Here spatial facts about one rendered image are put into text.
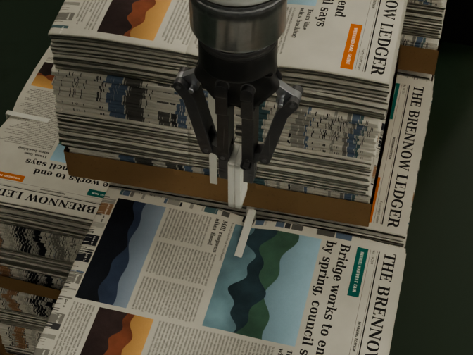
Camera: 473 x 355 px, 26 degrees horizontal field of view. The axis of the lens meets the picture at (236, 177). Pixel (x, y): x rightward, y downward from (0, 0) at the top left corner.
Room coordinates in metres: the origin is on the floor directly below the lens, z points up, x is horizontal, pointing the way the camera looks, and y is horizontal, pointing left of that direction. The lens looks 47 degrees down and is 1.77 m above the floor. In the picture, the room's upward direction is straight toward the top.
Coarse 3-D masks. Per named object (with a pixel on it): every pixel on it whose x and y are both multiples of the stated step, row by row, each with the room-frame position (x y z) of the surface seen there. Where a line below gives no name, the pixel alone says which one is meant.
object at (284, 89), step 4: (276, 76) 0.74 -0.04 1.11; (280, 80) 0.74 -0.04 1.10; (280, 84) 0.74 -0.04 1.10; (284, 84) 0.74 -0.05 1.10; (280, 88) 0.73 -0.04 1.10; (284, 88) 0.73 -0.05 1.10; (288, 88) 0.74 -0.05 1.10; (292, 88) 0.74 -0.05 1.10; (276, 92) 0.73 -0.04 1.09; (280, 92) 0.73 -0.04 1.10; (284, 92) 0.73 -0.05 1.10; (288, 92) 0.73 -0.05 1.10; (292, 92) 0.73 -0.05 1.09; (296, 92) 0.73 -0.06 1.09; (300, 92) 0.74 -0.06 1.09; (280, 96) 0.73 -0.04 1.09; (284, 96) 0.73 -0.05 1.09; (288, 96) 0.73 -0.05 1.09; (296, 96) 0.73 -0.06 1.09; (300, 96) 0.73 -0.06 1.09; (276, 100) 0.73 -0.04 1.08; (280, 100) 0.73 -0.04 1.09; (284, 100) 0.73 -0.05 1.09; (300, 100) 0.73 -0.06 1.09; (280, 104) 0.73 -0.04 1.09
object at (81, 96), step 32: (96, 0) 0.92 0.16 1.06; (128, 0) 0.92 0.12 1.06; (160, 0) 0.92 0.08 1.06; (64, 32) 0.87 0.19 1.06; (96, 32) 0.86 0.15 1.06; (128, 32) 0.86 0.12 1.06; (160, 32) 0.87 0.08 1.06; (192, 32) 0.87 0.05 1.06; (64, 64) 0.87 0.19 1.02; (96, 64) 0.86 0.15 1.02; (128, 64) 0.85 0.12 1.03; (160, 64) 0.84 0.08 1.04; (64, 96) 0.87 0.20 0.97; (96, 96) 0.86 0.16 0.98; (128, 96) 0.85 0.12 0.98; (160, 96) 0.84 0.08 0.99; (64, 128) 0.86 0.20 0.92; (96, 128) 0.85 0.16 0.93; (128, 128) 0.84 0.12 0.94; (160, 128) 0.84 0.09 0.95; (128, 160) 0.85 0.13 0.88; (160, 160) 0.84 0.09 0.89
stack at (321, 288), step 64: (128, 192) 0.84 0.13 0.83; (384, 192) 0.84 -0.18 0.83; (128, 256) 0.74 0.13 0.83; (192, 256) 0.74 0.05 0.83; (256, 256) 0.74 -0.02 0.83; (320, 256) 0.74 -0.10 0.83; (384, 256) 0.74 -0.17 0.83; (64, 320) 0.65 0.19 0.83; (128, 320) 0.65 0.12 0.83; (192, 320) 0.65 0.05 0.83; (256, 320) 0.65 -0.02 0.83; (320, 320) 0.65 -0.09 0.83; (384, 320) 0.65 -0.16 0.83
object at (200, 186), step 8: (192, 176) 0.83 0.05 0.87; (200, 176) 0.83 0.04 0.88; (208, 176) 0.82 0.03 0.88; (192, 184) 0.83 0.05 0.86; (200, 184) 0.83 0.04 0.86; (208, 184) 0.82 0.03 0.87; (224, 184) 0.82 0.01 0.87; (192, 192) 0.83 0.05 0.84; (200, 192) 0.83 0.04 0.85; (208, 192) 0.82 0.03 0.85; (216, 192) 0.82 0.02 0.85; (224, 192) 0.82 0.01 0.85; (216, 200) 0.82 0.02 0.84; (224, 200) 0.82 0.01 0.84
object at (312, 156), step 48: (288, 0) 0.92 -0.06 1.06; (336, 0) 0.92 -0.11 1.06; (384, 0) 0.92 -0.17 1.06; (288, 48) 0.84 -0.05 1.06; (336, 48) 0.84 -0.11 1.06; (384, 48) 0.84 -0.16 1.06; (336, 96) 0.80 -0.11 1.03; (384, 96) 0.79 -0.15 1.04; (240, 144) 0.81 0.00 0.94; (288, 144) 0.80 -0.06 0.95; (336, 144) 0.79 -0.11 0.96; (336, 192) 0.79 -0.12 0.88
